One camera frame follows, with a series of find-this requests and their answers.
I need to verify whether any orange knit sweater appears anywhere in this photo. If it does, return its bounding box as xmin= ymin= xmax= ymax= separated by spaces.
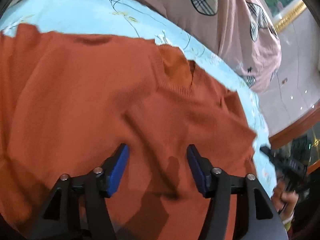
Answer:
xmin=1 ymin=24 xmax=255 ymax=239

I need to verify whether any person's right hand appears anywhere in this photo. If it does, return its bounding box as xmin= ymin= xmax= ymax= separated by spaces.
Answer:
xmin=271 ymin=181 xmax=299 ymax=220

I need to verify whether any pink quilt with plaid hearts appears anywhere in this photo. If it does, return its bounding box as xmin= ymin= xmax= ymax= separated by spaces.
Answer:
xmin=136 ymin=0 xmax=281 ymax=93

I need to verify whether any light blue floral bedsheet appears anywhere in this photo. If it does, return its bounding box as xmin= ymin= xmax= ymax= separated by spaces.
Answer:
xmin=1 ymin=0 xmax=277 ymax=195

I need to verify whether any gold framed landscape painting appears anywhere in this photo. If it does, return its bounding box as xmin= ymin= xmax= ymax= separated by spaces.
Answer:
xmin=260 ymin=0 xmax=306 ymax=33

